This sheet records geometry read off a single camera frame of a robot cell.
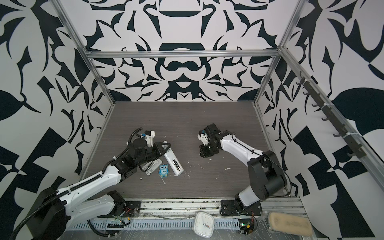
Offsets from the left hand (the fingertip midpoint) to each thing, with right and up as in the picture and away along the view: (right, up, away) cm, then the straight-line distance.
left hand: (172, 142), depth 77 cm
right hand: (+16, -7, +9) cm, 20 cm away
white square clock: (+15, -35, -10) cm, 39 cm away
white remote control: (+1, -9, -2) cm, 10 cm away
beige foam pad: (+54, -34, -10) cm, 64 cm away
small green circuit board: (+35, -38, -6) cm, 52 cm away
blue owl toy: (-6, -17, +8) cm, 20 cm away
